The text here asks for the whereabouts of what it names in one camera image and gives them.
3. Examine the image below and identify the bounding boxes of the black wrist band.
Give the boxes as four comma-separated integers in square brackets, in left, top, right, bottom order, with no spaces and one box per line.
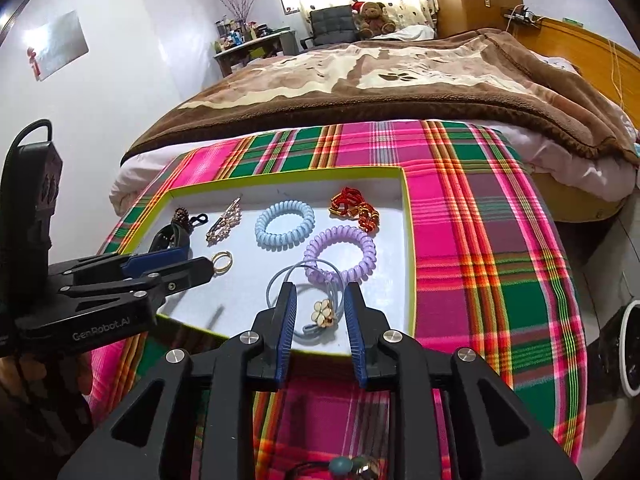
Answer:
[150,222,193,253]

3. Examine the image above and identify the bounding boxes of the brown teddy bear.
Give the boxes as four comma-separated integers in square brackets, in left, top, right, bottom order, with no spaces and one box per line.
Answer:
[350,1,397,40]

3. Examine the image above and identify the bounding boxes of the power strip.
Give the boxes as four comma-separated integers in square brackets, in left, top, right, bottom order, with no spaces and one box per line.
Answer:
[501,5,543,26]

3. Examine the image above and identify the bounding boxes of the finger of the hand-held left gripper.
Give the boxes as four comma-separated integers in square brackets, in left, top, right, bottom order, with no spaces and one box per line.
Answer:
[57,256,213,306]
[50,246,192,278]

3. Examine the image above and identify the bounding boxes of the teal bead hair tie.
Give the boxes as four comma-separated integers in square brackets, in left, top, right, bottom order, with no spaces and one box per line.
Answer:
[287,455,391,480]

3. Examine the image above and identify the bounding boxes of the wooden desk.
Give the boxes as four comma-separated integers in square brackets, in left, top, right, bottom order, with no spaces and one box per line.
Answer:
[214,27,301,77]

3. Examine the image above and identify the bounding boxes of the cluster of desk bottles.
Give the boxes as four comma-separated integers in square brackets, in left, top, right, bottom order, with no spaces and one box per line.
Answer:
[215,16,281,52]

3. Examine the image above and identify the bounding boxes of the white pillow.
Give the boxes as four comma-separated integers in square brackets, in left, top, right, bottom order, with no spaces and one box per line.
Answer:
[385,25,436,40]

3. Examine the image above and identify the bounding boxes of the brown beaded hair tie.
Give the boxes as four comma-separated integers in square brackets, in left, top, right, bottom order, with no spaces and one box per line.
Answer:
[170,207,208,233]

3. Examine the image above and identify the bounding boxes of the pink green plaid blanket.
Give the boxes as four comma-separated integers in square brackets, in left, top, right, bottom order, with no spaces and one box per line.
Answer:
[87,119,588,480]

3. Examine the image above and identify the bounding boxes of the black padded chair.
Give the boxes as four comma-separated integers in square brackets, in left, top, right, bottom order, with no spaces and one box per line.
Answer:
[300,4,358,51]

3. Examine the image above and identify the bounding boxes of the dried flower branches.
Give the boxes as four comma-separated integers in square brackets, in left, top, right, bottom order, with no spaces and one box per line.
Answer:
[217,0,263,23]

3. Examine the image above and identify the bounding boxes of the purple spiral hair tie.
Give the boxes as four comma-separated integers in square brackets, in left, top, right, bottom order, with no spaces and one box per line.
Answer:
[303,226,376,283]

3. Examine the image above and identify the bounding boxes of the red orange scrunchie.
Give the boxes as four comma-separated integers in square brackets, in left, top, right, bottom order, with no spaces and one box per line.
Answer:
[328,186,381,232]

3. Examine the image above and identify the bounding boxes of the grey flower hair tie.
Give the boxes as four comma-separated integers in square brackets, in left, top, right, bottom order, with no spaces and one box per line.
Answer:
[265,260,351,338]

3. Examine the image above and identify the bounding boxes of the rhinestone hair clip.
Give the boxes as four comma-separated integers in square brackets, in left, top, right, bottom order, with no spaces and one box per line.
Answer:
[206,195,243,247]

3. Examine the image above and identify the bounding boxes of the black bin with white rim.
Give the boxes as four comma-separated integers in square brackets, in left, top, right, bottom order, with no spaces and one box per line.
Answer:
[595,300,640,403]

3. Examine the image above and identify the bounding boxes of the blue spiral hair tie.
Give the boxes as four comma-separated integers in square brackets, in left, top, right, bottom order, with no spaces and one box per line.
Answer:
[255,200,316,247]

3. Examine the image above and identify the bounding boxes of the person's left hand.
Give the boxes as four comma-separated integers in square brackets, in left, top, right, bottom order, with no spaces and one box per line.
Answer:
[0,352,95,401]

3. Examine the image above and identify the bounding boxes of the brown plush blanket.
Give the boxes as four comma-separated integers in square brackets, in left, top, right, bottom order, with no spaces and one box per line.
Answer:
[120,27,640,168]

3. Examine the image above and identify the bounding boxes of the wooden headboard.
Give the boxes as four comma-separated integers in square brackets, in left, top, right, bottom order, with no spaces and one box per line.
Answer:
[522,16,640,131]

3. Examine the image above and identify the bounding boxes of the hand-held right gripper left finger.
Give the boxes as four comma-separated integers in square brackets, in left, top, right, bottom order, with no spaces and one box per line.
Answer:
[57,281,300,480]

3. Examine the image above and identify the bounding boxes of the gold ring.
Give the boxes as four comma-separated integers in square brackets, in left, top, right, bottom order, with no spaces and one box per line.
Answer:
[209,251,235,276]

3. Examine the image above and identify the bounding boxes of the silver wall sheet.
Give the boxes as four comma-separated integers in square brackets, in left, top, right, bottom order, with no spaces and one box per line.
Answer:
[24,10,90,81]

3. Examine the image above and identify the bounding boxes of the yellow-green shallow cardboard box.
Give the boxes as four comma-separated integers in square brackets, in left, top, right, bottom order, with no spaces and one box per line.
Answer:
[117,167,418,361]

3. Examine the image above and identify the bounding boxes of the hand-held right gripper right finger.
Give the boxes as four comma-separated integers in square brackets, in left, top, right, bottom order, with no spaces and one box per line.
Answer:
[343,281,583,480]

